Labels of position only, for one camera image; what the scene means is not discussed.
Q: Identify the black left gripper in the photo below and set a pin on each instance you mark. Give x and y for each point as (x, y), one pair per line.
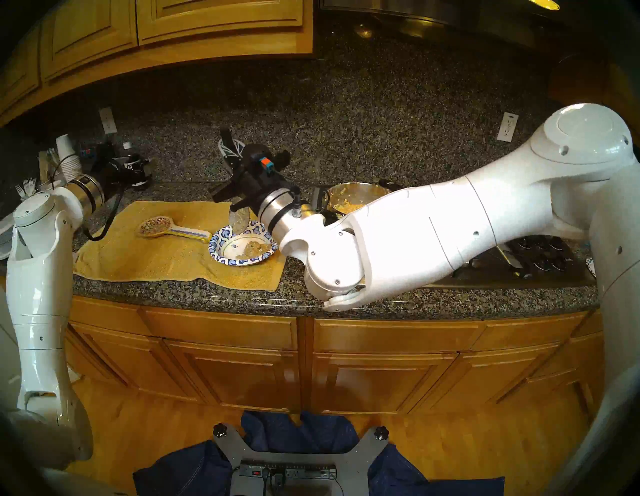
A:
(119, 174)

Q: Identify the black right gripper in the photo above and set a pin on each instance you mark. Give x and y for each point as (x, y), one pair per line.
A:
(250, 190)

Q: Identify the scooped oatmeal heap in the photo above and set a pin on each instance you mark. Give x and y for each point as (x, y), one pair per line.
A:
(255, 249)

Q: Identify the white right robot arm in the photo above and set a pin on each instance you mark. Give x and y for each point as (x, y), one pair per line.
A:
(450, 225)

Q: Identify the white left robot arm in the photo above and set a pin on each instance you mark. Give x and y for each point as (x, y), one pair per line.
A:
(40, 300)

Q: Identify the patterned ceramic spoon rest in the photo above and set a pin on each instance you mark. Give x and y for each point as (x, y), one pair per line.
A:
(156, 226)

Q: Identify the blue patterned paper bowl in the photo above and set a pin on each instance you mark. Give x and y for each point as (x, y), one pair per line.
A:
(220, 252)

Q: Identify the cooked oatmeal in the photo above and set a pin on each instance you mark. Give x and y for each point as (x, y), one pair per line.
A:
(350, 206)

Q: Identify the grey ceramic bowl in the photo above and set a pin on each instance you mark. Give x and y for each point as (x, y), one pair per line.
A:
(4, 235)

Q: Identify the soy sauce bottle white cap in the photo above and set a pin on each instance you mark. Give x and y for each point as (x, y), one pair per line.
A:
(127, 146)

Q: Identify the stack of white paper cups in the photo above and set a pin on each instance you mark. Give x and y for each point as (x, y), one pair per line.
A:
(67, 155)

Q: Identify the yellow cloth mat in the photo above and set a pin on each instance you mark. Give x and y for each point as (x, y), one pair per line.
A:
(150, 265)

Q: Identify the thin wooden sticks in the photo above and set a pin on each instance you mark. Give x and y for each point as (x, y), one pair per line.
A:
(54, 159)

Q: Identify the flat wooden utensil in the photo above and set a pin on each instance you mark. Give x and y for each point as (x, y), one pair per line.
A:
(44, 167)

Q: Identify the stainless steel pot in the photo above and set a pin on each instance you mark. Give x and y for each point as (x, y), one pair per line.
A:
(360, 192)

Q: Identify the wooden base cabinet row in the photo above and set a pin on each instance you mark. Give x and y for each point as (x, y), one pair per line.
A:
(240, 380)

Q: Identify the steel range hood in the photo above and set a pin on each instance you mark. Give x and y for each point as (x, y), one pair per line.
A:
(450, 20)

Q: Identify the black round base knob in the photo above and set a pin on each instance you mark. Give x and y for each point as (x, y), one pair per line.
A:
(220, 430)
(381, 433)

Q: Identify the dark blue cloth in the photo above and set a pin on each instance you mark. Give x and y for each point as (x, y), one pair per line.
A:
(300, 430)

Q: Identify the black stove knob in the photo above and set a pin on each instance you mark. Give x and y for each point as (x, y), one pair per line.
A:
(543, 263)
(556, 244)
(541, 241)
(526, 244)

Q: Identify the grey power strip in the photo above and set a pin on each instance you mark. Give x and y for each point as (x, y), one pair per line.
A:
(290, 471)

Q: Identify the steel gas cooktop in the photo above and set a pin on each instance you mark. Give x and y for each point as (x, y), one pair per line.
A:
(540, 260)

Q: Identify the yellow hood lamp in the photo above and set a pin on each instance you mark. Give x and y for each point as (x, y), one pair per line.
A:
(544, 4)

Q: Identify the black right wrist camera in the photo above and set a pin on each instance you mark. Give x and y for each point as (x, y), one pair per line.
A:
(265, 165)

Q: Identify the white wall outlet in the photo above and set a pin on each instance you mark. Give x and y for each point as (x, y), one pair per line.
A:
(108, 121)
(507, 127)

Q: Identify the wide wooden wall cabinet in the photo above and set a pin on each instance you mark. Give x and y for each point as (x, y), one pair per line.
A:
(220, 15)

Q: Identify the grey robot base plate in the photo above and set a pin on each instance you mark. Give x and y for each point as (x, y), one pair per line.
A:
(360, 465)

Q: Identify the narrow wooden wall cabinet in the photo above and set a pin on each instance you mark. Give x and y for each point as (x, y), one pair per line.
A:
(590, 80)

